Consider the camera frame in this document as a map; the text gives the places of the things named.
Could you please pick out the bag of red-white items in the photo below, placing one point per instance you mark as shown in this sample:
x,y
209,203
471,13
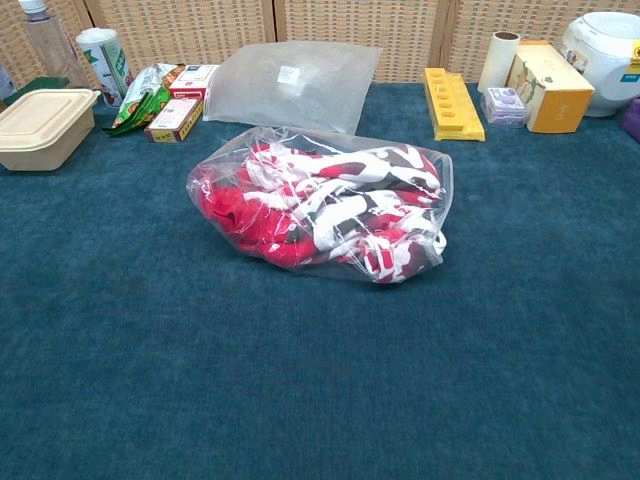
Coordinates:
x,y
320,150

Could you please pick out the frosted plastic bag package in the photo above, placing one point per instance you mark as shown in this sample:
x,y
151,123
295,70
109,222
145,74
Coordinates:
x,y
295,95

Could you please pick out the green snack bag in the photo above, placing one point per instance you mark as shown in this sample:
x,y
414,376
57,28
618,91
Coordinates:
x,y
142,97

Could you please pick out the blue carpet table cover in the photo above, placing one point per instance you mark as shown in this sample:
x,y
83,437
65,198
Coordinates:
x,y
320,360

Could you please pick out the yellow holder with round holes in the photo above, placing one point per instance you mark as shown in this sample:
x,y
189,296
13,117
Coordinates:
x,y
452,105

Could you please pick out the red white flat box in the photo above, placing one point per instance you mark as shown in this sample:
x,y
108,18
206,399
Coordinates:
x,y
172,120

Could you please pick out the red white box blue label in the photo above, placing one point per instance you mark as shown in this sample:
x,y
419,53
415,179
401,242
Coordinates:
x,y
192,82

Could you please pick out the wicker folding screen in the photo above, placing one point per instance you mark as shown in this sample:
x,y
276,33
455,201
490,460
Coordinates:
x,y
350,25

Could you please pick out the purple item in clear case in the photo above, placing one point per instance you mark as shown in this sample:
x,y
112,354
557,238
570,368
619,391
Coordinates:
x,y
504,106

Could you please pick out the white paper roll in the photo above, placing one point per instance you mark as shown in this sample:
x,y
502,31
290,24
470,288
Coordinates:
x,y
497,62

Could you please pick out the cream yellow carton box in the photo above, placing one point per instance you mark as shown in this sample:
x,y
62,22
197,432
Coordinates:
x,y
550,85

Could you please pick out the white green cylindrical canister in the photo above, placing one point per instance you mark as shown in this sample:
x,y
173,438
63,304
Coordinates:
x,y
107,60

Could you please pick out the beige lidded lunch box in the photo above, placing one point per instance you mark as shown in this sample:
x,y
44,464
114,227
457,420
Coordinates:
x,y
42,125

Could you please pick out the clear plastic water bottle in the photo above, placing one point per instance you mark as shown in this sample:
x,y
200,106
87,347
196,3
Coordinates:
x,y
50,45

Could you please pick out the purple box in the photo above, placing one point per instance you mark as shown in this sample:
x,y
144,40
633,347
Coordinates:
x,y
633,116

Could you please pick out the white rice cooker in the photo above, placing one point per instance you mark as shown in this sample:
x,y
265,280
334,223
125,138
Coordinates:
x,y
605,60

